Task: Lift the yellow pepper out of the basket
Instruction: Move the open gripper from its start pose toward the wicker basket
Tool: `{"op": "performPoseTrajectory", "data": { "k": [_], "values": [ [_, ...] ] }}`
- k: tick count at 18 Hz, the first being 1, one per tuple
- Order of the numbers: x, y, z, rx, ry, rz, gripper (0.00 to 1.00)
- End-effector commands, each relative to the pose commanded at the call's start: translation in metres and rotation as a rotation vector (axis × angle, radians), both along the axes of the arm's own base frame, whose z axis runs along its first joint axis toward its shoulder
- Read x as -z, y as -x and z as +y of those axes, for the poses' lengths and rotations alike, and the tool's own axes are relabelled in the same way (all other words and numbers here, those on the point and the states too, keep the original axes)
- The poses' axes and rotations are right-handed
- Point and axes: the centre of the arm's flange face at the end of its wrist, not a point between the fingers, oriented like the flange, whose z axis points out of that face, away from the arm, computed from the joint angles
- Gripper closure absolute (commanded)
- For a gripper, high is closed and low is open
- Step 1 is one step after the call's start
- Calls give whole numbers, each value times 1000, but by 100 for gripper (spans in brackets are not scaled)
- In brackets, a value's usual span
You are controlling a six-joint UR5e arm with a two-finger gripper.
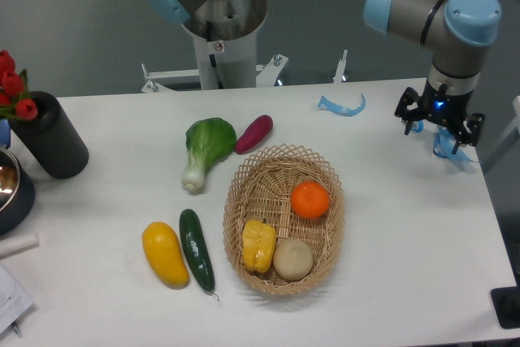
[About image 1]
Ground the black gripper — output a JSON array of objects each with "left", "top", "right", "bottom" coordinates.
[{"left": 395, "top": 81, "right": 485, "bottom": 154}]

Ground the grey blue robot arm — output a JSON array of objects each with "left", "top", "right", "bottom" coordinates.
[{"left": 363, "top": 0, "right": 501, "bottom": 153}]

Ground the grey robot base column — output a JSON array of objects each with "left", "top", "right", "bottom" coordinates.
[{"left": 147, "top": 0, "right": 267, "bottom": 89}]

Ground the woven wicker basket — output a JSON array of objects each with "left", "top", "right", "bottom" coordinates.
[{"left": 223, "top": 144, "right": 345, "bottom": 295}]

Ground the yellow bell pepper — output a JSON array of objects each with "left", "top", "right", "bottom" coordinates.
[{"left": 242, "top": 220, "right": 276, "bottom": 273}]

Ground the blue tape strip under gripper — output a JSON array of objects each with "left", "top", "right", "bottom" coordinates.
[{"left": 410, "top": 120, "right": 479, "bottom": 165}]

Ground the orange tangerine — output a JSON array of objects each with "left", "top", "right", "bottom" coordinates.
[{"left": 290, "top": 181, "right": 330, "bottom": 219}]

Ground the purple sweet potato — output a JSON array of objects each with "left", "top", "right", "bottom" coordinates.
[{"left": 235, "top": 115, "right": 273, "bottom": 154}]

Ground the black device at table corner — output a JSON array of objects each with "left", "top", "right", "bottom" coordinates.
[{"left": 491, "top": 286, "right": 519, "bottom": 329}]

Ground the beige round potato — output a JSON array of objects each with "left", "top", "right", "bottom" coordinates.
[{"left": 273, "top": 239, "right": 314, "bottom": 281}]

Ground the green bok choy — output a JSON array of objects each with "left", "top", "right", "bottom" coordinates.
[{"left": 181, "top": 117, "right": 237, "bottom": 193}]

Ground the green cucumber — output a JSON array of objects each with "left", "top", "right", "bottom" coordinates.
[{"left": 179, "top": 209, "right": 219, "bottom": 301}]

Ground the yellow mango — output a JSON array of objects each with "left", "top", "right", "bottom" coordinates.
[{"left": 141, "top": 221, "right": 189, "bottom": 288}]

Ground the black cylindrical vase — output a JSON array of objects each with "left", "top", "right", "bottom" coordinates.
[{"left": 9, "top": 91, "right": 89, "bottom": 179}]

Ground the white paper roll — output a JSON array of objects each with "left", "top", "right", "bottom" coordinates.
[{"left": 0, "top": 232, "right": 39, "bottom": 258}]

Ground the red tulip bouquet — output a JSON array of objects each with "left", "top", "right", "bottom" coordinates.
[{"left": 1, "top": 50, "right": 38, "bottom": 121}]

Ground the dark metal pot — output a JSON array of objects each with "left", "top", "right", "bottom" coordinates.
[{"left": 1, "top": 147, "right": 36, "bottom": 235}]

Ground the white paper sheet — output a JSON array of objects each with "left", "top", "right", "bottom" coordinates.
[{"left": 0, "top": 267, "right": 33, "bottom": 332}]

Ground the white metal mounting frame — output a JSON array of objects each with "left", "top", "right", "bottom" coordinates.
[{"left": 141, "top": 49, "right": 349, "bottom": 93}]

